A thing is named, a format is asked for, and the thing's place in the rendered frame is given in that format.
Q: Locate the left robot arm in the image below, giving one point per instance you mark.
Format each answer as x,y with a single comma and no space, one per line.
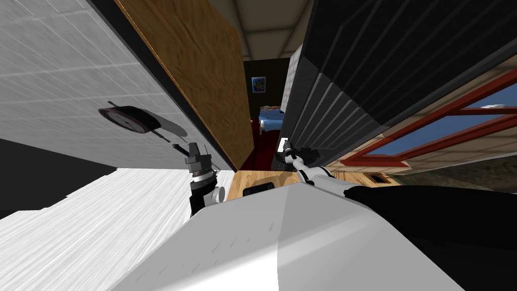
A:
202,194

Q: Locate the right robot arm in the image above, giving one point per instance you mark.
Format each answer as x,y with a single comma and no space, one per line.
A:
424,214

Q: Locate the brown wooden door leaf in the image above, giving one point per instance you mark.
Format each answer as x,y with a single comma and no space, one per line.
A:
202,68

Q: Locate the round dark wall clock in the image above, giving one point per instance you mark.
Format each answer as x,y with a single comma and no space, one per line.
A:
126,119

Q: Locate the red framed window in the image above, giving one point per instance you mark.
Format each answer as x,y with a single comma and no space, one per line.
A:
440,129

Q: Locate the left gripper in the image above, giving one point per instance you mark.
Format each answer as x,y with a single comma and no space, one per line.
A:
198,164

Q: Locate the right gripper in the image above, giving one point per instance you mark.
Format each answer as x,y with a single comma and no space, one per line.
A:
289,153

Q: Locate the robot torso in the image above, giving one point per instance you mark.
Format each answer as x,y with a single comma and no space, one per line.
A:
258,242

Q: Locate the blue framed wall picture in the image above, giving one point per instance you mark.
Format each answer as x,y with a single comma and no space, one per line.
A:
258,84

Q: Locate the blue table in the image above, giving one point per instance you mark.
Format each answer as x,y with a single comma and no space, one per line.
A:
270,120

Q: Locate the black panelled door leaf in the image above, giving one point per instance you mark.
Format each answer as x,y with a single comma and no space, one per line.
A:
363,68

